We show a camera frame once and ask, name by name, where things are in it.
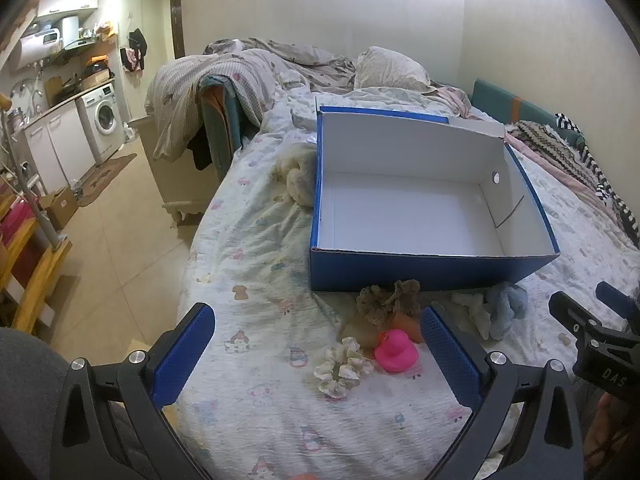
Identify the white scrunchie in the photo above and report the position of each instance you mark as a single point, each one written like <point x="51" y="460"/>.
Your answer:
<point x="342" y="367"/>

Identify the brown cardboard box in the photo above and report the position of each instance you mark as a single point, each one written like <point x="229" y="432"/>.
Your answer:
<point x="61" y="207"/>

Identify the brown door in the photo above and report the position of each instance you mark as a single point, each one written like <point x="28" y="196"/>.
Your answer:
<point x="177" y="20"/>

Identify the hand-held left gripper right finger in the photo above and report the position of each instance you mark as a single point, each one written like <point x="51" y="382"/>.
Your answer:
<point x="449" y="357"/>

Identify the red cloth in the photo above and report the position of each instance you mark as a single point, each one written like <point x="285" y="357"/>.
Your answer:
<point x="14" y="232"/>

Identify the yellow wooden chair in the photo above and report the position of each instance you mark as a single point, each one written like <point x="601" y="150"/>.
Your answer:
<point x="37" y="280"/>

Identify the white washing machine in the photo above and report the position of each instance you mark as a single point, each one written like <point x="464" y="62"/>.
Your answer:
<point x="102" y="120"/>

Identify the grey striped quilt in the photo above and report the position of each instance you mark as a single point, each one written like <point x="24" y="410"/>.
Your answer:
<point x="225" y="75"/>

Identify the black white striped garment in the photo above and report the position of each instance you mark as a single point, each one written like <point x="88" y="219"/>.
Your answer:
<point x="607" y="180"/>

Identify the beige wooden bed frame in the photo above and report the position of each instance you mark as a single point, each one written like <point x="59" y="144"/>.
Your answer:
<point x="165" y="175"/>

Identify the white soft cloth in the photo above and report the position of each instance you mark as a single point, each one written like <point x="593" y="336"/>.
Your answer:
<point x="472" y="307"/>

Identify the cream plush toy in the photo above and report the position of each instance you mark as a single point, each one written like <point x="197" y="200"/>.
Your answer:
<point x="297" y="175"/>

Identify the brown door mat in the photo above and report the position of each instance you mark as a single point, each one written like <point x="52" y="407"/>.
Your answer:
<point x="102" y="180"/>

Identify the light blue plush toy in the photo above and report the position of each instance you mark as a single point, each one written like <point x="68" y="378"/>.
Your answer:
<point x="507" y="307"/>

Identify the pink cloth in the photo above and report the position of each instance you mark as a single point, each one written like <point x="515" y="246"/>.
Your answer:
<point x="560" y="175"/>

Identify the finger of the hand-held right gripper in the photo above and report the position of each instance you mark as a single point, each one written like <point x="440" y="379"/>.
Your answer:
<point x="572" y="317"/>
<point x="617" y="300"/>

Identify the white kitchen appliance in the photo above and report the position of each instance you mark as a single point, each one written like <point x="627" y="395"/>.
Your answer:
<point x="37" y="47"/>

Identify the white wall cabinet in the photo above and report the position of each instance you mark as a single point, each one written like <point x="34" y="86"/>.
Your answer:
<point x="67" y="4"/>

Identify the teal bed frame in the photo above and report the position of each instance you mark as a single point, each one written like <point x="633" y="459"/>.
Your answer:
<point x="220" y="120"/>

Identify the dark hanging clothes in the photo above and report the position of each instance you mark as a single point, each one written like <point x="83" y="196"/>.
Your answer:
<point x="136" y="47"/>

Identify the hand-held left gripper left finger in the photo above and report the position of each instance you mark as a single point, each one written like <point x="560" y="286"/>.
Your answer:
<point x="184" y="355"/>

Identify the grey trousers leg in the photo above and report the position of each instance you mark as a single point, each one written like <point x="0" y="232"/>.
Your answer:
<point x="30" y="385"/>

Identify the pink rubber duck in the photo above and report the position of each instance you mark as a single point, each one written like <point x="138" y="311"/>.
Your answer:
<point x="395" y="352"/>

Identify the orange soft toy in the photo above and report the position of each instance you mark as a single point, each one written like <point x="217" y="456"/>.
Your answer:
<point x="411" y="327"/>

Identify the person's right hand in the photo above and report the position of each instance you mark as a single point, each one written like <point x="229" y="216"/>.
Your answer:
<point x="607" y="435"/>

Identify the brown scrunchie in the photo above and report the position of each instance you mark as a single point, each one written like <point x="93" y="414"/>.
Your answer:
<point x="387" y="302"/>

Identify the patterned pillow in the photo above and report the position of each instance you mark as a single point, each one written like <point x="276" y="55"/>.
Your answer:
<point x="390" y="67"/>

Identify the white kitchen cabinet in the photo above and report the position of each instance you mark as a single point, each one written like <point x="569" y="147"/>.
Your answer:
<point x="57" y="145"/>

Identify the knitted patterned blanket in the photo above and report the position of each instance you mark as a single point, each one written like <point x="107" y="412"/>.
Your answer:
<point x="550" y="147"/>

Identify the blue cardboard box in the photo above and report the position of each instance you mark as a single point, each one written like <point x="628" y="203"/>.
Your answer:
<point x="405" y="210"/>

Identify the printed bedsheet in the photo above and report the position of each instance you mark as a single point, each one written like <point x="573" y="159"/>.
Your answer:
<point x="260" y="270"/>

